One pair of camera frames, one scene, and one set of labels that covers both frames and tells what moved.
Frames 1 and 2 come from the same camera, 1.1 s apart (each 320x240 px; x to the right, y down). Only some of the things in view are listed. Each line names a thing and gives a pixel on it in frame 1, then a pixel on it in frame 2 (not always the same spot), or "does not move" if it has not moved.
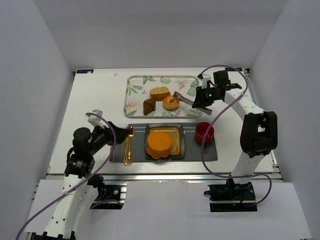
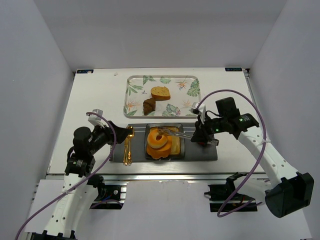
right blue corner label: x=232 y=69 does not move
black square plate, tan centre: x=177 y=133 does not move
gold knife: x=125 y=159 does not move
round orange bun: x=159 y=144 does not move
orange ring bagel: x=169 y=103 -> x=152 y=141
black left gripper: x=113 y=135 does not move
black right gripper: x=200 y=97 -> x=200 y=132
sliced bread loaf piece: x=159 y=92 does not move
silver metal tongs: x=177 y=97 -> x=168 y=131
